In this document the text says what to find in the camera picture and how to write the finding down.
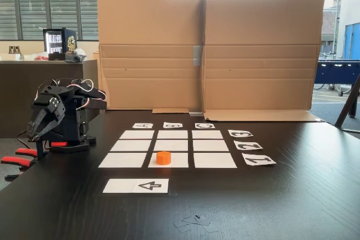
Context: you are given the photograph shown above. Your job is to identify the round orange token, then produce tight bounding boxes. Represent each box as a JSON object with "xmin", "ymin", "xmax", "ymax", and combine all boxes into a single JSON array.
[{"xmin": 156, "ymin": 151, "xmax": 172, "ymax": 165}]

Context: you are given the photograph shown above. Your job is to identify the blank white paper square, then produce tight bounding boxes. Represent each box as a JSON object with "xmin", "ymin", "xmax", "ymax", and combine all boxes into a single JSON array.
[
  {"xmin": 110, "ymin": 139, "xmax": 152, "ymax": 152},
  {"xmin": 193, "ymin": 152, "xmax": 238, "ymax": 169},
  {"xmin": 192, "ymin": 139, "xmax": 230, "ymax": 152},
  {"xmin": 98, "ymin": 152, "xmax": 147, "ymax": 168},
  {"xmin": 153, "ymin": 139, "xmax": 188, "ymax": 152},
  {"xmin": 119, "ymin": 130, "xmax": 155, "ymax": 140},
  {"xmin": 148, "ymin": 152, "xmax": 189, "ymax": 168},
  {"xmin": 192, "ymin": 130, "xmax": 224, "ymax": 139},
  {"xmin": 157, "ymin": 130, "xmax": 188, "ymax": 139}
]

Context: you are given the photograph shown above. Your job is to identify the red black spring clamp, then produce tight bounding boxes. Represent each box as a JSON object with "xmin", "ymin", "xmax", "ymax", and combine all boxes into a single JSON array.
[
  {"xmin": 15, "ymin": 140, "xmax": 70, "ymax": 161},
  {"xmin": 0, "ymin": 156, "xmax": 32, "ymax": 182}
]

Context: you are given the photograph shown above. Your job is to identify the dark brown counter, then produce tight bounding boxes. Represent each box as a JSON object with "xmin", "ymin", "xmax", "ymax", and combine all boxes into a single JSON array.
[{"xmin": 0, "ymin": 59, "xmax": 100, "ymax": 139}]

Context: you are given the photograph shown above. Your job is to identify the grey crumpled item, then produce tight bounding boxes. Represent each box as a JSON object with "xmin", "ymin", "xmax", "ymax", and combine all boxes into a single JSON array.
[{"xmin": 65, "ymin": 51, "xmax": 87, "ymax": 63}]

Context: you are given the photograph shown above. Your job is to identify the black mini fridge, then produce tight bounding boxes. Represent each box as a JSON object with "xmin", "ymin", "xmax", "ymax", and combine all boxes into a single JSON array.
[{"xmin": 42, "ymin": 28, "xmax": 77, "ymax": 55}]

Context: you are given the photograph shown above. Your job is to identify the white arrow paper sheet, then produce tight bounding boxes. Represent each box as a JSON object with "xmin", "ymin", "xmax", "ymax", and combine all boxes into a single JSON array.
[{"xmin": 102, "ymin": 178, "xmax": 169, "ymax": 194}]

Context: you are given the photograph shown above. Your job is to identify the narrower brown cardboard panel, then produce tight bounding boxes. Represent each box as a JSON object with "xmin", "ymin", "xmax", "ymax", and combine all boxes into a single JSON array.
[{"xmin": 97, "ymin": 0, "xmax": 206, "ymax": 114}]

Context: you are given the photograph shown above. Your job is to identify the grey tape strip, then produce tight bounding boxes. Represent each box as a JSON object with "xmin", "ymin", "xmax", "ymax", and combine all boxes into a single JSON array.
[{"xmin": 192, "ymin": 45, "xmax": 203, "ymax": 67}]

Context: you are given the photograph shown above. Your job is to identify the paper sheet number 3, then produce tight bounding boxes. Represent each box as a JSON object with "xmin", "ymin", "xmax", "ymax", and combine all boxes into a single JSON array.
[{"xmin": 227, "ymin": 129, "xmax": 254, "ymax": 139}]

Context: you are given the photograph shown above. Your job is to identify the paper sheet number 2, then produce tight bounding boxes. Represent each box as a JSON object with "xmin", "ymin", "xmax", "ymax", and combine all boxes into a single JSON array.
[{"xmin": 233, "ymin": 140, "xmax": 264, "ymax": 151}]

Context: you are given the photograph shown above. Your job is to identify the paper sheet number 1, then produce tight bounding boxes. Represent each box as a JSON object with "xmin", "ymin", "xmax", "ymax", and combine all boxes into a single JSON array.
[{"xmin": 241, "ymin": 153, "xmax": 277, "ymax": 166}]

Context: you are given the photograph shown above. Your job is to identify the wider brown cardboard panel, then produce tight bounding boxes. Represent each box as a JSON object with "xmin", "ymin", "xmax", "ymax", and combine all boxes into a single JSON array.
[{"xmin": 202, "ymin": 0, "xmax": 327, "ymax": 123}]

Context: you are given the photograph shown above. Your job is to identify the blue foosball table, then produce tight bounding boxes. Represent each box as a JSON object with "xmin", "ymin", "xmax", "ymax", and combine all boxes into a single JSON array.
[{"xmin": 313, "ymin": 59, "xmax": 360, "ymax": 97}]

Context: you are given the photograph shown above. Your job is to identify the dark wooden slanted leg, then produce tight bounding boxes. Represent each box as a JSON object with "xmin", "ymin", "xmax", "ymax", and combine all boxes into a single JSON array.
[{"xmin": 334, "ymin": 74, "xmax": 360, "ymax": 134}]

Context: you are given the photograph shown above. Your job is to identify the black power cable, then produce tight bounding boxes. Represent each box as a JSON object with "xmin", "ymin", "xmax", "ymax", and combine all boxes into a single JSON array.
[{"xmin": 16, "ymin": 130, "xmax": 29, "ymax": 146}]

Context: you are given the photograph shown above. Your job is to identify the white red servo cable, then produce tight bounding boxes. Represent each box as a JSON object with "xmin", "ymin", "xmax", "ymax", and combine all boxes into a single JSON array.
[{"xmin": 67, "ymin": 79, "xmax": 95, "ymax": 96}]

